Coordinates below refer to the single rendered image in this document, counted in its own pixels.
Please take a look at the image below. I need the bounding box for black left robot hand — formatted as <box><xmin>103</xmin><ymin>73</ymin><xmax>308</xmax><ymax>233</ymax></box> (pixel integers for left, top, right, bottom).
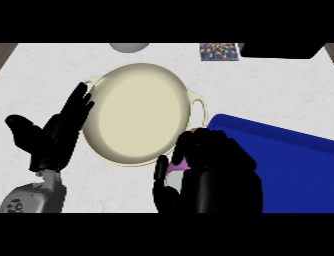
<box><xmin>5</xmin><ymin>81</ymin><xmax>97</xmax><ymax>173</ymax></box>

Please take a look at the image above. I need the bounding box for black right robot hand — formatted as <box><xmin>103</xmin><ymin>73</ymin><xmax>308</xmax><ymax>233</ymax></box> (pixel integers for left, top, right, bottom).
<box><xmin>153</xmin><ymin>127</ymin><xmax>265</xmax><ymax>214</ymax></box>

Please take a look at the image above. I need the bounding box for purple and white can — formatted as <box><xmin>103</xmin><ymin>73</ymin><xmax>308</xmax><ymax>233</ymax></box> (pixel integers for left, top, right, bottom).
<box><xmin>165</xmin><ymin>157</ymin><xmax>193</xmax><ymax>192</ymax></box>

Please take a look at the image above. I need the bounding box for blue tray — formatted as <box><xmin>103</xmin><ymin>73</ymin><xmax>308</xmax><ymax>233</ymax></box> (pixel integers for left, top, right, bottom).
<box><xmin>207</xmin><ymin>113</ymin><xmax>334</xmax><ymax>214</ymax></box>

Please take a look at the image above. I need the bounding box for grey round object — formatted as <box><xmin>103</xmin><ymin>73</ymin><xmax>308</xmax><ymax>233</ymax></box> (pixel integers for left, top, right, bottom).
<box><xmin>108</xmin><ymin>43</ymin><xmax>151</xmax><ymax>54</ymax></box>

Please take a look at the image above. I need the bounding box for colourful printed box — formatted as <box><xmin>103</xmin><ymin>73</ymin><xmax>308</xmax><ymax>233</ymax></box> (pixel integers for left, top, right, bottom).
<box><xmin>199</xmin><ymin>43</ymin><xmax>241</xmax><ymax>62</ymax></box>

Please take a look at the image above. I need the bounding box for black appliance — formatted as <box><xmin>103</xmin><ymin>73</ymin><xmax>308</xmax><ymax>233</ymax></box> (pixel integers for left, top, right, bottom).
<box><xmin>240</xmin><ymin>43</ymin><xmax>327</xmax><ymax>60</ymax></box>

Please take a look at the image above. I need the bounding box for cream pot with handles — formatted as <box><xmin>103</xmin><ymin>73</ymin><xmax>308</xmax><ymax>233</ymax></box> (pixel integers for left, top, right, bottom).
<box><xmin>80</xmin><ymin>62</ymin><xmax>210</xmax><ymax>167</ymax></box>

